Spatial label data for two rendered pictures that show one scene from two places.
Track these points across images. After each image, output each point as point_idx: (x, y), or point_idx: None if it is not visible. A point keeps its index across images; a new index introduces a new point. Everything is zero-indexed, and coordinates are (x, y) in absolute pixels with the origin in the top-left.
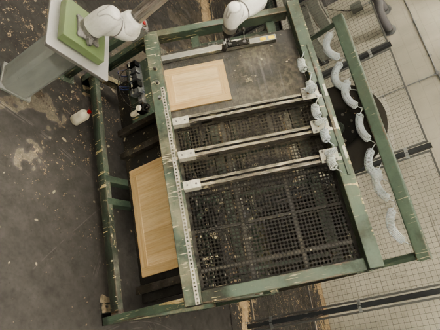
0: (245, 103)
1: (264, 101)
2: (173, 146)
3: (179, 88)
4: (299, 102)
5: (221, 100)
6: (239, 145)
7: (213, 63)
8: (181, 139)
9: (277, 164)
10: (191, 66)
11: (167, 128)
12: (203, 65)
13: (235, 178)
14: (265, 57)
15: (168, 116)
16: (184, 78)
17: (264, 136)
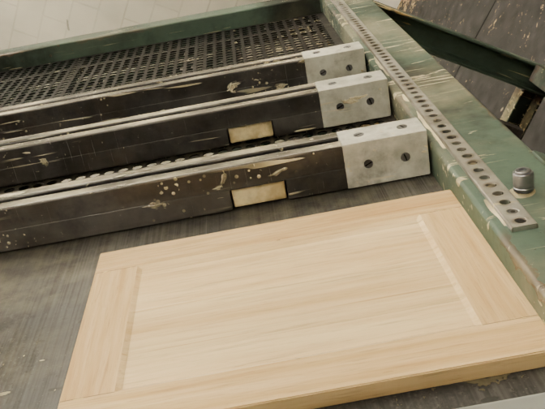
0: (39, 260)
1: None
2: (406, 93)
3: (412, 270)
4: None
5: (157, 243)
6: (137, 118)
7: (139, 406)
8: None
9: (34, 107)
10: (319, 382)
11: (446, 119)
12: (215, 395)
13: (184, 75)
14: None
15: (448, 145)
16: (373, 317)
17: (27, 142)
